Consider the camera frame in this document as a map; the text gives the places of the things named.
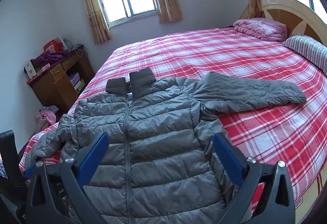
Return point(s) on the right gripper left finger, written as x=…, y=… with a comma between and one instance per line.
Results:
x=55, y=192

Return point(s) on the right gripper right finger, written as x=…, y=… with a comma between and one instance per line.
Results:
x=276, y=204

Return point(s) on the grey puffer jacket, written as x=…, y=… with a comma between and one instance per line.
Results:
x=160, y=166

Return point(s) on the pile of clothes on floor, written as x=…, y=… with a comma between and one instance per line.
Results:
x=46, y=117

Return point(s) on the purple clothes on desk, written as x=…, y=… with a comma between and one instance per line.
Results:
x=48, y=58

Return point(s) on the wooden desk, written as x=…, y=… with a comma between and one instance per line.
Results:
x=53, y=86

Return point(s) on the stacked boxes under desk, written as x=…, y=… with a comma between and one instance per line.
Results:
x=77, y=82

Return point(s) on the white carton on desk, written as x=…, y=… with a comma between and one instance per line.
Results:
x=30, y=70

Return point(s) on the red gift box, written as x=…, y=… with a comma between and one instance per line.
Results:
x=53, y=46

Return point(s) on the striped pillow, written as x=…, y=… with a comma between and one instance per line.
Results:
x=310, y=49

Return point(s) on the left beige curtain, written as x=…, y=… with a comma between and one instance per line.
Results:
x=96, y=20

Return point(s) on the pink folded quilt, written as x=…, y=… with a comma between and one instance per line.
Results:
x=262, y=28

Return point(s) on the cream wooden headboard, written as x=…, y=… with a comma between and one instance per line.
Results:
x=298, y=18

